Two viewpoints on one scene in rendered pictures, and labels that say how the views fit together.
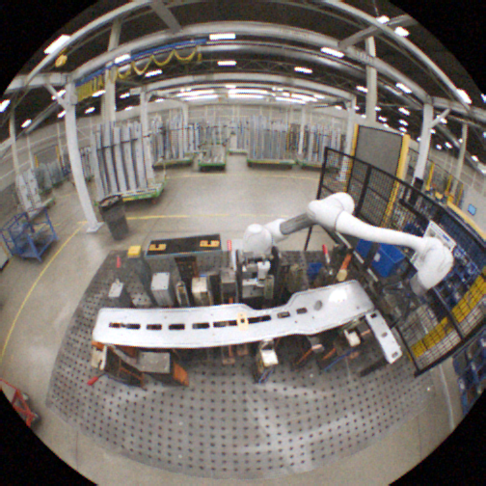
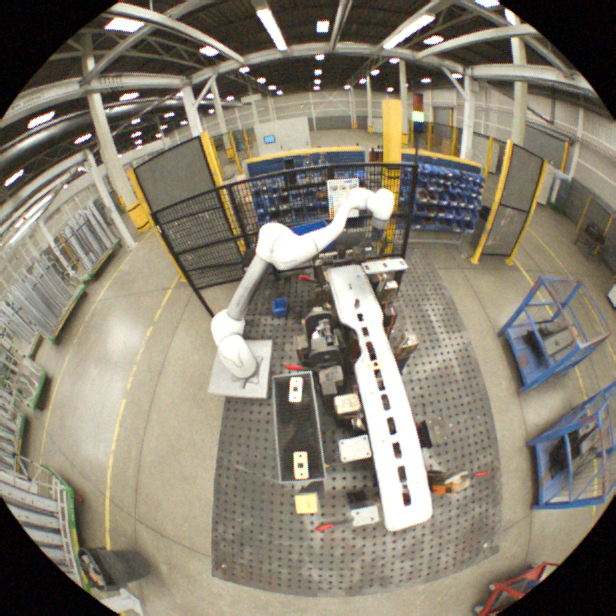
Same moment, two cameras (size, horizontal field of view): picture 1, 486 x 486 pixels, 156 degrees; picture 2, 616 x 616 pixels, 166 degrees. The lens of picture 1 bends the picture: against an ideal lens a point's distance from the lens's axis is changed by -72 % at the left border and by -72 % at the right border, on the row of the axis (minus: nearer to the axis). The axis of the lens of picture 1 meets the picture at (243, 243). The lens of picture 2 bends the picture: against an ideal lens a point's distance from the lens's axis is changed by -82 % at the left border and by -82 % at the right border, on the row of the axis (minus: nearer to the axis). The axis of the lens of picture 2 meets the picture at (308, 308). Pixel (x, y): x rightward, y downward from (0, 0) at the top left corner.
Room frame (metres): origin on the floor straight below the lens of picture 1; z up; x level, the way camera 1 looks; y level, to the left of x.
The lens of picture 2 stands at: (0.54, 0.37, 1.85)
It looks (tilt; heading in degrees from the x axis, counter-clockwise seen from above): 50 degrees down; 282
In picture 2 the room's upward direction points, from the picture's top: 10 degrees counter-clockwise
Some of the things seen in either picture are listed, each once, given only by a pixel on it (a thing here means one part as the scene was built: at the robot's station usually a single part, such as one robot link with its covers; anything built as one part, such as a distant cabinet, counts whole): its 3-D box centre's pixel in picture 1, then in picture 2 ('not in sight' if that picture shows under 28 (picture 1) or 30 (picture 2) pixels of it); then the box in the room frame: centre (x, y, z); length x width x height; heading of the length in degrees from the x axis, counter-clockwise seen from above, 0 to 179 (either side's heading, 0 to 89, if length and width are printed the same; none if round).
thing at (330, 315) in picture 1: (237, 324); (378, 369); (0.37, 0.01, 1.00); 1.38 x 0.22 x 0.02; 101
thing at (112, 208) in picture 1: (115, 217); (116, 567); (2.41, 2.28, 0.36); 0.54 x 0.50 x 0.73; 3
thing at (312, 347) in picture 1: (306, 356); (386, 327); (0.26, -0.31, 0.84); 0.11 x 0.08 x 0.29; 11
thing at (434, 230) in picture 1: (432, 253); (343, 198); (0.47, -1.03, 1.30); 0.23 x 0.02 x 0.31; 11
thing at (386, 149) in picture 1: (366, 189); (189, 218); (2.35, -1.87, 1.00); 1.34 x 0.14 x 2.00; 3
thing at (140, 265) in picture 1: (148, 282); (313, 492); (0.62, 0.54, 0.92); 0.08 x 0.08 x 0.44; 11
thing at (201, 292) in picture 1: (204, 309); (345, 413); (0.50, 0.18, 0.89); 0.13 x 0.11 x 0.38; 11
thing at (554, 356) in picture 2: not in sight; (558, 333); (-2.02, -0.33, 0.47); 1.20 x 0.80 x 0.95; 1
